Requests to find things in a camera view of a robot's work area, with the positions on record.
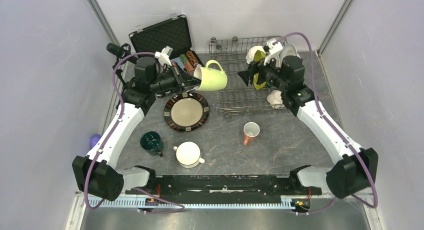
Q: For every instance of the dark striped plate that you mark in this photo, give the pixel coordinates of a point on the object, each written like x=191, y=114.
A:
x=186, y=112

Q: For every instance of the light green mug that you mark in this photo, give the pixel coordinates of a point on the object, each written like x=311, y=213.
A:
x=212, y=77

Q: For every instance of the white plain plate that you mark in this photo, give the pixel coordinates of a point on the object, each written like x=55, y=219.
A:
x=288, y=49

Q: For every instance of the small white cup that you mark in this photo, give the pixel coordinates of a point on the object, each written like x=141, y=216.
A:
x=275, y=100

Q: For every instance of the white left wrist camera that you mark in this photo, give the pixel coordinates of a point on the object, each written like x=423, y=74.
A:
x=163, y=57

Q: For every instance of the white two-handled soup cup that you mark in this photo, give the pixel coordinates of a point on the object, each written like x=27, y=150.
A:
x=188, y=154

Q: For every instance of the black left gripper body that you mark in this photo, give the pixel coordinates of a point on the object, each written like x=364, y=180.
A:
x=170, y=79

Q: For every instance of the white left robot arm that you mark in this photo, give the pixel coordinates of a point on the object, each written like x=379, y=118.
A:
x=95, y=173

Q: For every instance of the purple cylinder object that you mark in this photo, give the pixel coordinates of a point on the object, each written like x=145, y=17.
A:
x=94, y=139

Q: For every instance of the black poker chip case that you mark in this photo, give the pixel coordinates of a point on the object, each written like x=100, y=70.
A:
x=174, y=33

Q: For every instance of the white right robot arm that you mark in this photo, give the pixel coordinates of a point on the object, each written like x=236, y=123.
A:
x=355, y=168

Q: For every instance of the white scalloped bowl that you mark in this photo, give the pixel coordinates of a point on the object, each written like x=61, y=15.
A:
x=255, y=53

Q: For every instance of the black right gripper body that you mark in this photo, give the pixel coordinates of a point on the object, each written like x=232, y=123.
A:
x=267, y=72

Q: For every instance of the dark green mug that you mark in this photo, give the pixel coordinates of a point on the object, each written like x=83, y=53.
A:
x=152, y=143

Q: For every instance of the black microphone on tripod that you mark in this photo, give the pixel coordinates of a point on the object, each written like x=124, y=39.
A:
x=120, y=52

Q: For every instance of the orange mug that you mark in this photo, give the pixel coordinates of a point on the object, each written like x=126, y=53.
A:
x=250, y=130

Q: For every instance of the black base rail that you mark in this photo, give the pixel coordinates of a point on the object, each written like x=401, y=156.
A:
x=226, y=189

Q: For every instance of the grey wire dish rack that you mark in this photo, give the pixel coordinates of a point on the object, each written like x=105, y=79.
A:
x=238, y=98

